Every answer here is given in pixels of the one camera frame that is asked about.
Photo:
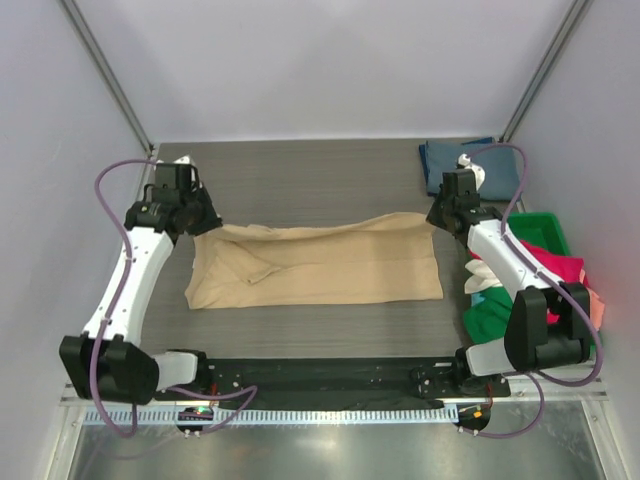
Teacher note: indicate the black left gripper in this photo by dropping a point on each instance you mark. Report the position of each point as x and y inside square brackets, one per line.
[211, 220]

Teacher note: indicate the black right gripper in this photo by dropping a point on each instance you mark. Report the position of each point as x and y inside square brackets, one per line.
[434, 216]

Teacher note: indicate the beige t shirt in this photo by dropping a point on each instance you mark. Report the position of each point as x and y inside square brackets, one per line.
[384, 259]

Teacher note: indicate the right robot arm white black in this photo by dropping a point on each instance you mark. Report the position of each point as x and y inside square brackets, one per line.
[549, 325]

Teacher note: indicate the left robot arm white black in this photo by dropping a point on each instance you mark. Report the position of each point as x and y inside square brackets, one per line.
[106, 361]

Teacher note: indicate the folded grey-blue t shirt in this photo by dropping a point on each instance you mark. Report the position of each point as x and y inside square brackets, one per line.
[502, 177]

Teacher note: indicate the white t shirt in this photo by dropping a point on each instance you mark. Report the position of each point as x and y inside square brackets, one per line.
[481, 277]

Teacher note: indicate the green plastic bin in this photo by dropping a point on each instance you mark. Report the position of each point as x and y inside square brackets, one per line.
[540, 229]

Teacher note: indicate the light blue t shirt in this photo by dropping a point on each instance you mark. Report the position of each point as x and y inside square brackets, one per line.
[477, 298]

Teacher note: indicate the green t shirt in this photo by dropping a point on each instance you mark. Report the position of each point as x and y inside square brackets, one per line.
[488, 321]

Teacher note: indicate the magenta t shirt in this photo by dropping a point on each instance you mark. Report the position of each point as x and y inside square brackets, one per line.
[566, 267]

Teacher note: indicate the salmon pink t shirt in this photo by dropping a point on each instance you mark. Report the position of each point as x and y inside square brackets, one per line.
[597, 306]

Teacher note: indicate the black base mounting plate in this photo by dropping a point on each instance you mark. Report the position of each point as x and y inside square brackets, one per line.
[348, 384]

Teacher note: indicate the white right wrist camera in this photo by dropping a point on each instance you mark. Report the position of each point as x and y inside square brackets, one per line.
[465, 162]

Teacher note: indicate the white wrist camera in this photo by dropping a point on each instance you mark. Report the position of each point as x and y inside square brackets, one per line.
[184, 160]
[465, 162]

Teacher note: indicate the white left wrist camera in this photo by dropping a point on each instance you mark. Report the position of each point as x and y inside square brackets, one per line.
[184, 160]

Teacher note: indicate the aluminium extrusion rail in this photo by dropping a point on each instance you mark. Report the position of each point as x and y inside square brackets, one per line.
[521, 389]

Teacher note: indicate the slotted cable duct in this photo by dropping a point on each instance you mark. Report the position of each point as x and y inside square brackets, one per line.
[183, 416]

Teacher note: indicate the left aluminium frame post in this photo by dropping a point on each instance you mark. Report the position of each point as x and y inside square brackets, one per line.
[97, 56]

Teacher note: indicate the aluminium frame post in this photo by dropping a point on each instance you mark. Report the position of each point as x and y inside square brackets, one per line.
[551, 57]
[97, 56]

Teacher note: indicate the right aluminium frame post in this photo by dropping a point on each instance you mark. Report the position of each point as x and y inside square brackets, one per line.
[551, 57]

